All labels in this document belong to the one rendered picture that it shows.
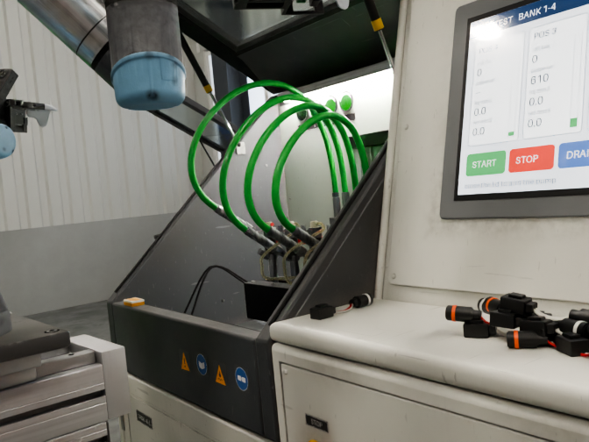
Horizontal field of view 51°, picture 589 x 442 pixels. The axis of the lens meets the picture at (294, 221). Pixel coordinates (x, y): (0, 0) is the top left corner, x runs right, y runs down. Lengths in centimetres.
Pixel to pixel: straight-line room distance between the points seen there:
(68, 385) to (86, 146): 741
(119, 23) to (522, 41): 57
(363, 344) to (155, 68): 41
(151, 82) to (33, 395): 40
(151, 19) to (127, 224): 769
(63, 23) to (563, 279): 69
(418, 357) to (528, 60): 46
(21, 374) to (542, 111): 75
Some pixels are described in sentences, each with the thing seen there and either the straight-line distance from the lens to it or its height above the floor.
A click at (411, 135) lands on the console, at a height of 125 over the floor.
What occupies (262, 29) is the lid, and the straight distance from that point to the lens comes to 161.
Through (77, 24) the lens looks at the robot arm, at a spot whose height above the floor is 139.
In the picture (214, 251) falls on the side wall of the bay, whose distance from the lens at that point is 166.
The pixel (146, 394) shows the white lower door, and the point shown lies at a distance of 144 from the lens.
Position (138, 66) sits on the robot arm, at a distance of 67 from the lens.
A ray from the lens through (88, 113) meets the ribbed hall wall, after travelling 828.
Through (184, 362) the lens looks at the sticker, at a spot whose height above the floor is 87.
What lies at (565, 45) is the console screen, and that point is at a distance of 94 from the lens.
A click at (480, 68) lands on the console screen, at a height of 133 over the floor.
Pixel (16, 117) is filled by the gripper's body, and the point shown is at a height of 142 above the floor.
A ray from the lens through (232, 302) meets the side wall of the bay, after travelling 170.
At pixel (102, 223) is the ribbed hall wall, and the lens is 819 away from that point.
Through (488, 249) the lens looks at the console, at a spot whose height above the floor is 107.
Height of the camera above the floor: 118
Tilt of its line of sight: 3 degrees down
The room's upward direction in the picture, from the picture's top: 5 degrees counter-clockwise
